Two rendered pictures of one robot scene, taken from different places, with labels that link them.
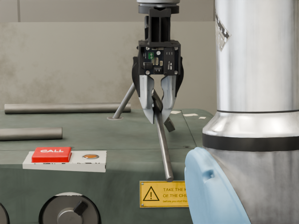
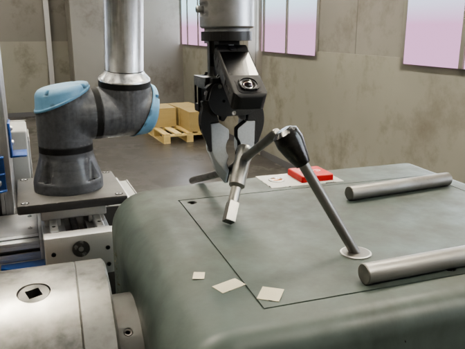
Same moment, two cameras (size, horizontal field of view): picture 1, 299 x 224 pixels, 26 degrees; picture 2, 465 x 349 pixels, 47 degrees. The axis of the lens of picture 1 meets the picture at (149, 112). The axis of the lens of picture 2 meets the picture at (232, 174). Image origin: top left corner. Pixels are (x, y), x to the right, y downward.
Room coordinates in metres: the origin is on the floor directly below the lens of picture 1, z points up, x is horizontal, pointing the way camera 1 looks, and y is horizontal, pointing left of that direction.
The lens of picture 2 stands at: (1.87, -0.23, 1.51)
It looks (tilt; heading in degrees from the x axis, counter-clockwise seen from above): 15 degrees down; 163
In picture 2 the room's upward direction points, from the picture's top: straight up
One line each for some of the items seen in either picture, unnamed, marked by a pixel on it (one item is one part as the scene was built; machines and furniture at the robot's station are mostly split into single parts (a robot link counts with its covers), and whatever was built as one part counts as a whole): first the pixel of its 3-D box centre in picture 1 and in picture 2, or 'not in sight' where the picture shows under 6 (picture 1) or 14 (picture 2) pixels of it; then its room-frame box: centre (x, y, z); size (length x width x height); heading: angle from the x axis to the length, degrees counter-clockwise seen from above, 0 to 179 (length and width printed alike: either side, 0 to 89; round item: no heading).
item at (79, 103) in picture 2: not in sight; (66, 113); (0.65, -0.24, 1.33); 0.13 x 0.12 x 0.14; 101
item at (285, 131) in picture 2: not in sight; (290, 146); (1.33, 0.00, 1.38); 0.04 x 0.03 x 0.05; 92
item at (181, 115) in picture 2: not in sight; (178, 121); (-5.80, 1.24, 0.20); 1.12 x 0.79 x 0.41; 4
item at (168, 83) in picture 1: (168, 100); (214, 149); (1.13, -0.03, 1.34); 0.06 x 0.03 x 0.09; 2
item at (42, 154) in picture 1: (52, 156); (310, 176); (1.04, 0.16, 1.26); 0.06 x 0.06 x 0.02; 2
